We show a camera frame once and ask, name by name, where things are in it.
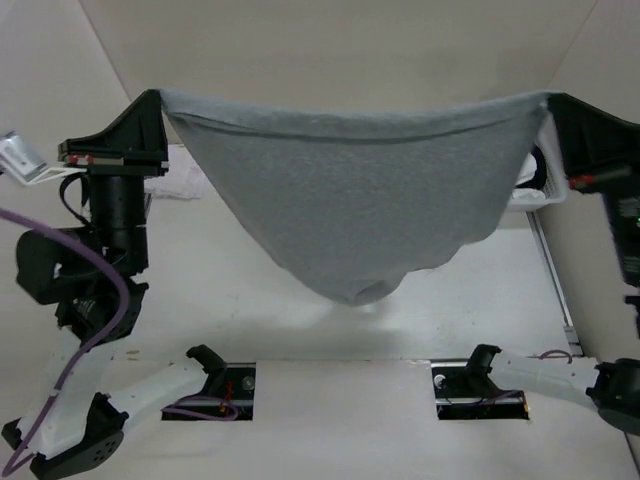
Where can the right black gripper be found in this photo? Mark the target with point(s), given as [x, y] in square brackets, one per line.
[593, 143]

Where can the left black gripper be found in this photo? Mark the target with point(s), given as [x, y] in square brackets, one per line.
[138, 143]

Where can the grey tank top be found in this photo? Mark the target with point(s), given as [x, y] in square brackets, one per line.
[351, 203]

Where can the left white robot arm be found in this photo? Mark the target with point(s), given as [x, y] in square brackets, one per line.
[89, 274]

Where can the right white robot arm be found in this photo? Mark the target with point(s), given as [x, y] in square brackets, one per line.
[595, 249]

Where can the folded white tank top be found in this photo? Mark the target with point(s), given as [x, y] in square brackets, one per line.
[184, 181]

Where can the white plastic laundry basket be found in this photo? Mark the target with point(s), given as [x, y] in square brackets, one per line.
[556, 188]

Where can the white garment in basket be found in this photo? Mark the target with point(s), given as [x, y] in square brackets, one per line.
[521, 193]

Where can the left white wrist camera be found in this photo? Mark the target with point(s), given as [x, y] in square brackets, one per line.
[23, 163]

